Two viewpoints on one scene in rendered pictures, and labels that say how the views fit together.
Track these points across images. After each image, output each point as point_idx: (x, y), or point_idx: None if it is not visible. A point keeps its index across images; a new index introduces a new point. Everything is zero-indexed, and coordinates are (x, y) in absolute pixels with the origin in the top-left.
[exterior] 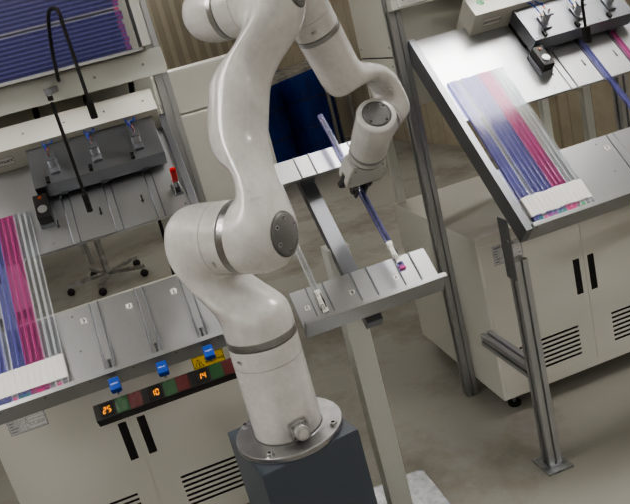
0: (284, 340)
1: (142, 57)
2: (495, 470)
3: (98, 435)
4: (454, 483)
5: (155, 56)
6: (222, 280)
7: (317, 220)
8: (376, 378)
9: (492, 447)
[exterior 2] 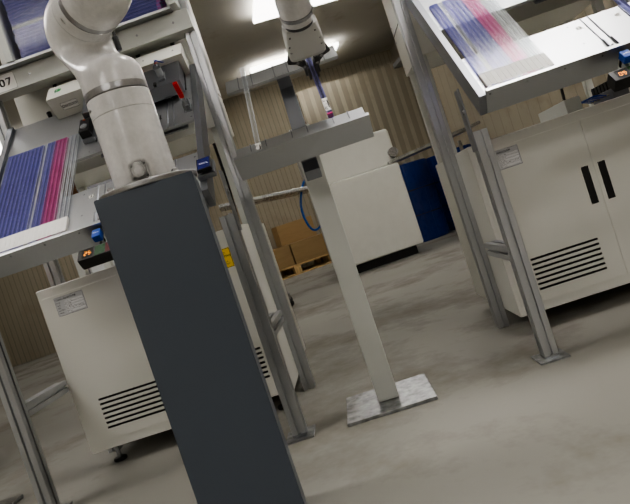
0: (121, 85)
1: (172, 17)
2: (491, 368)
3: (127, 321)
4: (448, 380)
5: (182, 15)
6: (83, 47)
7: (286, 109)
8: (346, 254)
9: (499, 354)
